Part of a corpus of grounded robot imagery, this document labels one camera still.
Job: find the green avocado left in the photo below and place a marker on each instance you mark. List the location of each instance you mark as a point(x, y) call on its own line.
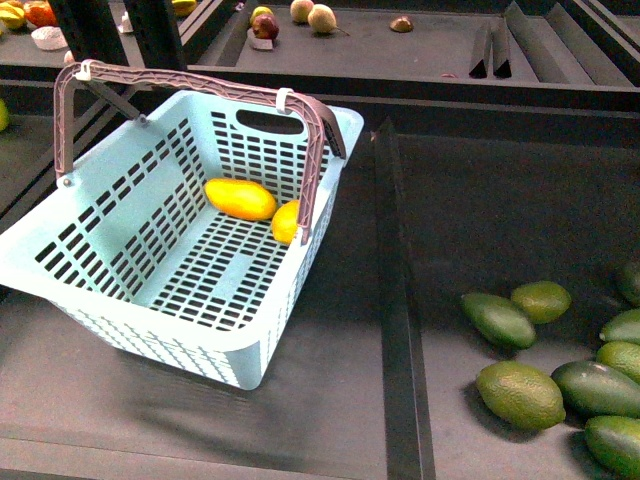
point(499, 320)

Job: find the yellow mango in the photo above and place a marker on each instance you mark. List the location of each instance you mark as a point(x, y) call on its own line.
point(243, 199)

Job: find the green lime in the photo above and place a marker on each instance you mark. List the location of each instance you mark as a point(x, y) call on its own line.
point(542, 301)

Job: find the light blue plastic basket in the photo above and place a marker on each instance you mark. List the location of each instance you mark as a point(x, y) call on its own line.
point(130, 247)

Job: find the brown basket handle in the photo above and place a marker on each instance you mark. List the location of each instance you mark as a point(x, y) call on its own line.
point(322, 126)

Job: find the yellow lemon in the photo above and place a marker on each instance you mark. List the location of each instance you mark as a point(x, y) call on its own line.
point(284, 222)

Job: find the green avocado front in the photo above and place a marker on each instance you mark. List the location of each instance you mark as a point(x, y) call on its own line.
point(521, 395)

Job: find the dark green avocado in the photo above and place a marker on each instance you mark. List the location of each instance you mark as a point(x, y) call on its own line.
point(594, 389)

